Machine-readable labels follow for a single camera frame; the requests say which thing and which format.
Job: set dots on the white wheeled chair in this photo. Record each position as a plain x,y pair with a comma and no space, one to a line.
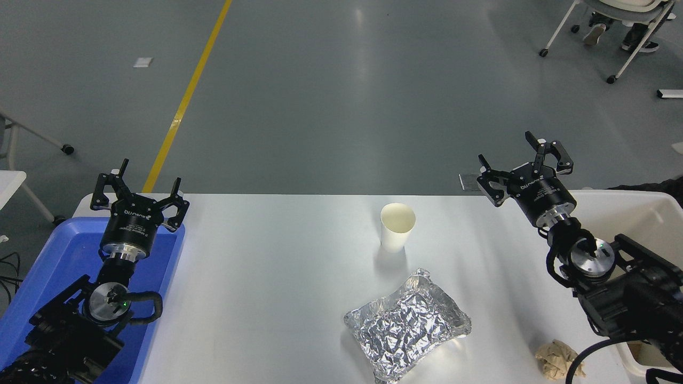
624,2

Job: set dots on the grey wheeled frame leg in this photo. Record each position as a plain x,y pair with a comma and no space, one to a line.
37,136

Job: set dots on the blue plastic tray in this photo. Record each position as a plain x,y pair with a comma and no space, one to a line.
64,250

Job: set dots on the tan cardboard piece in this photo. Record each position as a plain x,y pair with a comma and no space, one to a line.
636,350

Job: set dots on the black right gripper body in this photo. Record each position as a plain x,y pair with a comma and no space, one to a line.
544,197

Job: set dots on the white flat bar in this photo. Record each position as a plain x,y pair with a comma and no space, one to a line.
669,93

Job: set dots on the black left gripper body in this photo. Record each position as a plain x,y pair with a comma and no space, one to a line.
133,221

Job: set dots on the crumpled tan paper ball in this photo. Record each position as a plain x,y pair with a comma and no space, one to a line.
552,360

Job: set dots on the white paper cup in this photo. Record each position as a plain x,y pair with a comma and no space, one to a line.
397,226

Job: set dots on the small white table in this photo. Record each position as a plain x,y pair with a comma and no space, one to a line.
9,184

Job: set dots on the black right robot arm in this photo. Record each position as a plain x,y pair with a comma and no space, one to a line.
635,298

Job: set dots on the grey metal floor plate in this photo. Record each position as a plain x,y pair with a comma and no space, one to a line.
468,182

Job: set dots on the crumpled silver foil tray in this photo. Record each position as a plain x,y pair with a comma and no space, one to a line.
405,325

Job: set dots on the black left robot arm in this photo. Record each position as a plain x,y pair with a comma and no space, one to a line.
58,336

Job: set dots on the large pale plastic bin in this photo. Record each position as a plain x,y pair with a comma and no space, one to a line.
640,224

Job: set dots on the person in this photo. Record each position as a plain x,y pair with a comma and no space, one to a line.
593,34

